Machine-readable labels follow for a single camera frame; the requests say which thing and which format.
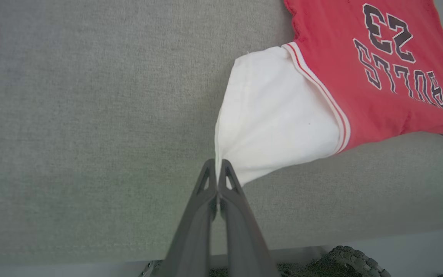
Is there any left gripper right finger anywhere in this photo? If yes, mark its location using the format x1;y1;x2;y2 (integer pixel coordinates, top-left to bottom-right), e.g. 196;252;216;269
218;159;280;277

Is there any grey-green fabric sofa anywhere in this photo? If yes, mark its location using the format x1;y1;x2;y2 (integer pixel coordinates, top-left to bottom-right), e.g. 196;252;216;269
0;0;443;267

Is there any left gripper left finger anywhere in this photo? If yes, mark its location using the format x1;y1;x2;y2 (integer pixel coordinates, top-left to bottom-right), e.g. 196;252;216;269
163;159;219;277

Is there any red and white jersey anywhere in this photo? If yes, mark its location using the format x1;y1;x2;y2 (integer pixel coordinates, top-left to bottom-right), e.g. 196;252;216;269
214;0;443;189

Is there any black knobbly robot wheel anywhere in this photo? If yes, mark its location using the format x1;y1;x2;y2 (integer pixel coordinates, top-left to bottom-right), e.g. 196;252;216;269
321;245;393;277

